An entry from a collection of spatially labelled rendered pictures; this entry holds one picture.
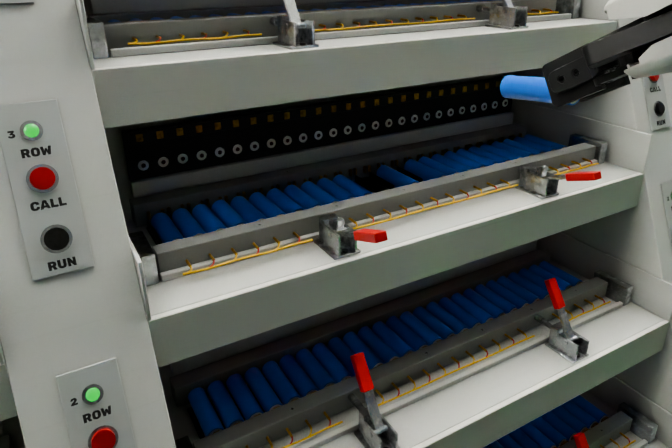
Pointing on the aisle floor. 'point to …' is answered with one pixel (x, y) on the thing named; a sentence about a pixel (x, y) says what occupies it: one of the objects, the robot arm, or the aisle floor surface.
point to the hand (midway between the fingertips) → (585, 74)
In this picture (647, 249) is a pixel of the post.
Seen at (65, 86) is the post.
